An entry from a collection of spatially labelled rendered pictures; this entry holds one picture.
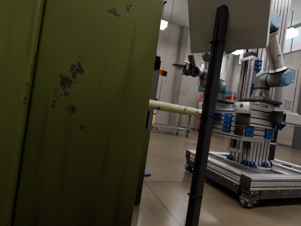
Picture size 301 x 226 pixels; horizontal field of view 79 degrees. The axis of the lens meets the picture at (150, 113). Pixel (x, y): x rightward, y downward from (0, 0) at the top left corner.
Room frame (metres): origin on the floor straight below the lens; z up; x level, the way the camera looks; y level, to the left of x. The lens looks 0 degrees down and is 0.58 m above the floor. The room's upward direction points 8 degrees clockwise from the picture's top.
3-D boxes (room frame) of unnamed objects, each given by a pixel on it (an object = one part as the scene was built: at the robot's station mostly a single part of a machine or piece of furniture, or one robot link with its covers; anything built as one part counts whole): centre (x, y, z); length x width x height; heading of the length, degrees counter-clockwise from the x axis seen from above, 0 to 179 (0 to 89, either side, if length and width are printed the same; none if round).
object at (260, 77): (1.52, -0.89, 0.98); 0.13 x 0.12 x 0.14; 23
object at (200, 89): (1.56, -0.43, 0.88); 0.11 x 0.08 x 0.11; 69
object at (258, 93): (1.53, -0.89, 0.87); 0.15 x 0.15 x 0.10
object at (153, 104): (0.99, -0.15, 0.62); 0.44 x 0.05 x 0.05; 120
